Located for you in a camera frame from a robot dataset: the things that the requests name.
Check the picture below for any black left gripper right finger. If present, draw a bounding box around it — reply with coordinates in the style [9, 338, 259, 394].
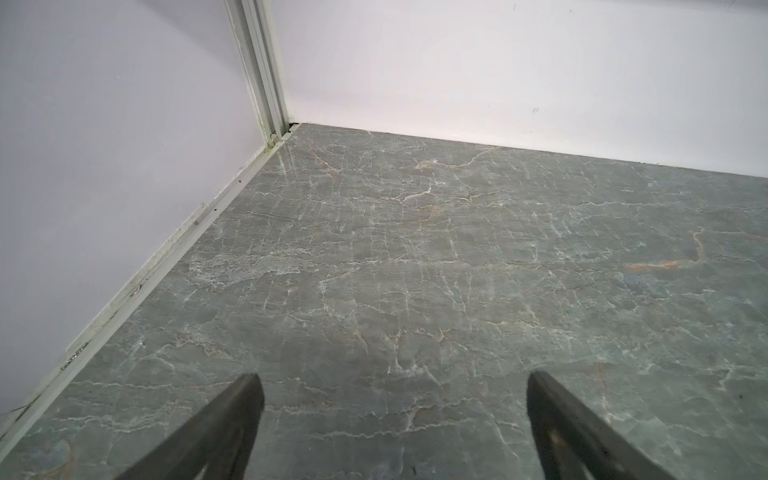
[526, 371, 672, 479]

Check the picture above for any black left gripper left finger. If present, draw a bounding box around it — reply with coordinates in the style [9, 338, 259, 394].
[119, 373, 265, 479]

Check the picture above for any aluminium corner frame post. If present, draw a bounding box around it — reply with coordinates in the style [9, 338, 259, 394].
[225, 0, 291, 149]

